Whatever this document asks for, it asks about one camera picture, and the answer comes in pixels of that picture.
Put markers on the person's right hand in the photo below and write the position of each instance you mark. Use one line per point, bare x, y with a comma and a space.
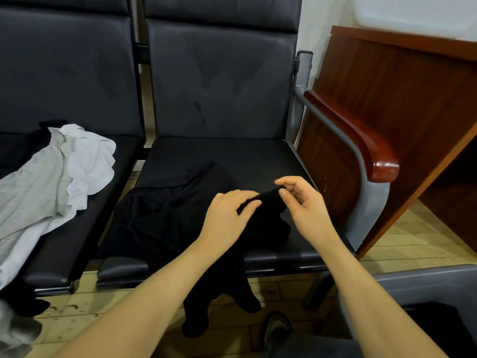
307, 211

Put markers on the person's left hand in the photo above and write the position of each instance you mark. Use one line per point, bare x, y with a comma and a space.
223, 223

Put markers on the black garment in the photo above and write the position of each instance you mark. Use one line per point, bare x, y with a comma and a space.
164, 220

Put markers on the grey plastic storage bin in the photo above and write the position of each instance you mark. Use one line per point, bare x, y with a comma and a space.
440, 287

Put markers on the pile of clothes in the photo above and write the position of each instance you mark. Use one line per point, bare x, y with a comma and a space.
45, 182

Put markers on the person's right forearm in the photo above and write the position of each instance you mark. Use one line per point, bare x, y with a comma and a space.
380, 305

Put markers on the person's left forearm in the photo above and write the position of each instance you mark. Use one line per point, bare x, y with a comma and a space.
134, 313

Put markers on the person's black shoe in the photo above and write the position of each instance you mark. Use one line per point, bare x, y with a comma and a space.
274, 330

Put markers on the person's blue jeans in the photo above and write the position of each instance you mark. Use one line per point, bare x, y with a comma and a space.
313, 346

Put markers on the brown wooden bench armrest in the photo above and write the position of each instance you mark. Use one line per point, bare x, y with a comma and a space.
358, 138

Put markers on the black leather bench seat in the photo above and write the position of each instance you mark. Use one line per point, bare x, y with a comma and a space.
67, 63
216, 78

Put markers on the brown wooden desk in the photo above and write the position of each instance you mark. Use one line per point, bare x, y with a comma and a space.
395, 93

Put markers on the white plastic tray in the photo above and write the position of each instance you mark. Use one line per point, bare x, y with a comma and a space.
417, 15

